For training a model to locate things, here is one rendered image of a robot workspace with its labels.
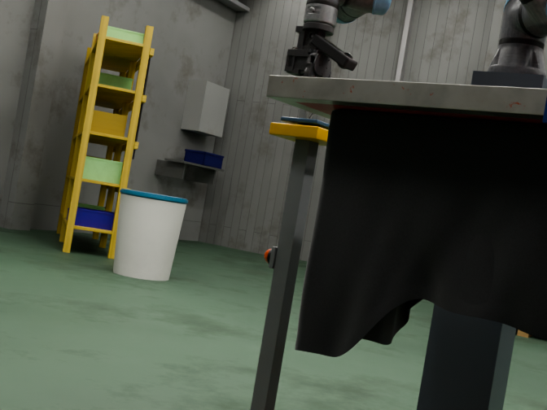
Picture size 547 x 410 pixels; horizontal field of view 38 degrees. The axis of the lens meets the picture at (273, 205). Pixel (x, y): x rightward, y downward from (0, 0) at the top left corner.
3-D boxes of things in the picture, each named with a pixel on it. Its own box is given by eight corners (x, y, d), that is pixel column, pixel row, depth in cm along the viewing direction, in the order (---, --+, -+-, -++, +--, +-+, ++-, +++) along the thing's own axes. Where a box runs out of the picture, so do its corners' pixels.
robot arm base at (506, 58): (493, 84, 219) (500, 49, 219) (549, 88, 212) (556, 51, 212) (479, 71, 206) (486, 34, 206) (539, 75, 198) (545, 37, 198)
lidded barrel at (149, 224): (91, 268, 652) (105, 185, 652) (138, 269, 702) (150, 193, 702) (143, 281, 623) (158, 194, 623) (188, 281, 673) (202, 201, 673)
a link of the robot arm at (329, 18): (343, 13, 182) (326, 2, 176) (340, 32, 182) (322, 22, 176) (317, 13, 187) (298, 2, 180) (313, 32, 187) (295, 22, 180)
